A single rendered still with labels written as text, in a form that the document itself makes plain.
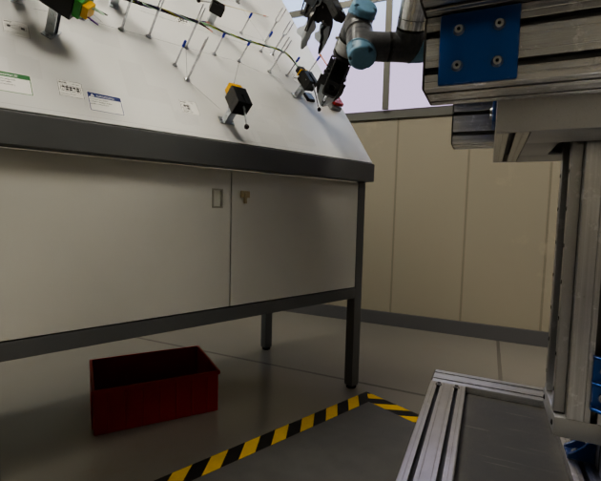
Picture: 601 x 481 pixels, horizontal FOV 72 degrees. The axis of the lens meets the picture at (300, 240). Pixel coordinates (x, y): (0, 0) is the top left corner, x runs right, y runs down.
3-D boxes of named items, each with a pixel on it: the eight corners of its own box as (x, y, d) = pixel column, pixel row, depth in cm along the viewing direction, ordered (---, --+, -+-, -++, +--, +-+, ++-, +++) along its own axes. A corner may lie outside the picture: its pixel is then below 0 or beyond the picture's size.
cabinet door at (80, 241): (229, 306, 120) (231, 170, 117) (-3, 342, 84) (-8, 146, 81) (226, 304, 122) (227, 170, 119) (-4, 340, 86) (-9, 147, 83)
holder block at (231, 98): (229, 144, 112) (245, 118, 106) (216, 112, 117) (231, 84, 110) (243, 146, 115) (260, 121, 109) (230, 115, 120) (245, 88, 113)
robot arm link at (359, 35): (393, 48, 106) (388, 21, 111) (349, 46, 105) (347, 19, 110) (385, 73, 113) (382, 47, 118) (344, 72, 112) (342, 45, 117)
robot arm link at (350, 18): (353, 10, 108) (351, -10, 112) (339, 46, 118) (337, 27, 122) (381, 18, 110) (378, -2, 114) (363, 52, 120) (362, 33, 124)
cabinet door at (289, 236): (356, 287, 156) (360, 182, 153) (231, 306, 120) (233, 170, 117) (351, 285, 158) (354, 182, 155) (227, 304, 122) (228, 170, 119)
